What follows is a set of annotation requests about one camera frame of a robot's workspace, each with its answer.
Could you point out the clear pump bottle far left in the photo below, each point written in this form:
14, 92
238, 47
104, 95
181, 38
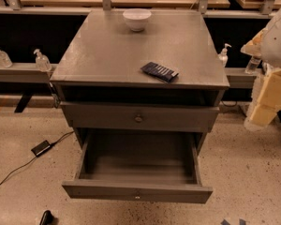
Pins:
5, 61

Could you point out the white ceramic bowl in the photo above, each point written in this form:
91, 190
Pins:
137, 18

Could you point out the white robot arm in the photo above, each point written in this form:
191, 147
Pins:
266, 44

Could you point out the black power adapter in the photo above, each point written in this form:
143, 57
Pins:
41, 148

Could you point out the closed grey top drawer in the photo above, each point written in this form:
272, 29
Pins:
141, 117

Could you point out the grey wooden drawer cabinet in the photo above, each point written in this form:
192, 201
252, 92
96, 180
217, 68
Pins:
103, 63

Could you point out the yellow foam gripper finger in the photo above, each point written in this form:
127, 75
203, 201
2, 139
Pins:
266, 101

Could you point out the clear plastic water bottle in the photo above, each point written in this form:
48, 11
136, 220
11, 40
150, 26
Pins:
252, 65

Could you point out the clear pump bottle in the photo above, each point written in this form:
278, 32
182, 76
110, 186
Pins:
5, 61
42, 61
223, 56

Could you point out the clear pump bottle right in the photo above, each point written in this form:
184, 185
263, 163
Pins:
223, 56

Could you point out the open grey middle drawer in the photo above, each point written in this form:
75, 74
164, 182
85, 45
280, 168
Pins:
134, 165

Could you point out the black object on floor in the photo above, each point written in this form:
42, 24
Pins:
47, 218

